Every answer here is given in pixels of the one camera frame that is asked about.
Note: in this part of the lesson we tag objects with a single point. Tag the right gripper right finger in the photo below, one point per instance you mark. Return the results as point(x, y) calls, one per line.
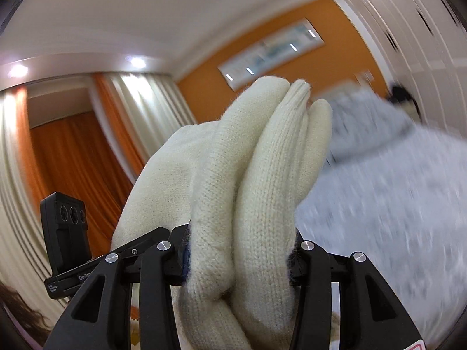
point(371, 315)

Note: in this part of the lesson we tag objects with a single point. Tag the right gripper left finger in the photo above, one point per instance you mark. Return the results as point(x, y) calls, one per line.
point(98, 314)

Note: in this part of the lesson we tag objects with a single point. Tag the cream knit cardigan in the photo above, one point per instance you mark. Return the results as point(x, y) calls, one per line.
point(236, 182)

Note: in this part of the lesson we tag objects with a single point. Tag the orange curtain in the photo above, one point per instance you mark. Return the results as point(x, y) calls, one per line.
point(72, 156)

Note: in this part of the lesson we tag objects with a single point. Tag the blue butterfly bedspread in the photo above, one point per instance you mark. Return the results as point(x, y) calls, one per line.
point(399, 196)

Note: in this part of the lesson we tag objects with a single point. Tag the cream curtain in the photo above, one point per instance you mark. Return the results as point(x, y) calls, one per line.
point(136, 112)

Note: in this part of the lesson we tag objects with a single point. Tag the grey quilted duvet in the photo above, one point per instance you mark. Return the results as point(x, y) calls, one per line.
point(362, 123)

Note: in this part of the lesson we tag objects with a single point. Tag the white wardrobe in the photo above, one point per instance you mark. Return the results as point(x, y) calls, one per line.
point(424, 44)

